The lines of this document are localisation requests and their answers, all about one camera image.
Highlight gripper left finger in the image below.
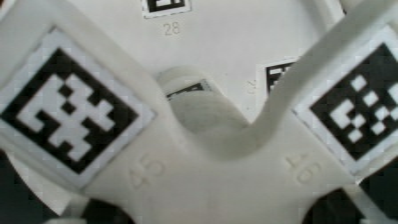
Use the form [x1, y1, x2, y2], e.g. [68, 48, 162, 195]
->
[43, 194, 139, 224]

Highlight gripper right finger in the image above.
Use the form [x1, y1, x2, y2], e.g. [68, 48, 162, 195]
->
[301, 186, 398, 224]

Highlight white cross table base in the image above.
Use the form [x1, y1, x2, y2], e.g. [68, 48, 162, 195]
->
[0, 0, 398, 224]

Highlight white table leg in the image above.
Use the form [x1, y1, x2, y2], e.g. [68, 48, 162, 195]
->
[157, 66, 249, 133]

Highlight white round table top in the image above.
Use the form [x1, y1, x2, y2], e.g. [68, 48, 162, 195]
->
[6, 0, 398, 214]

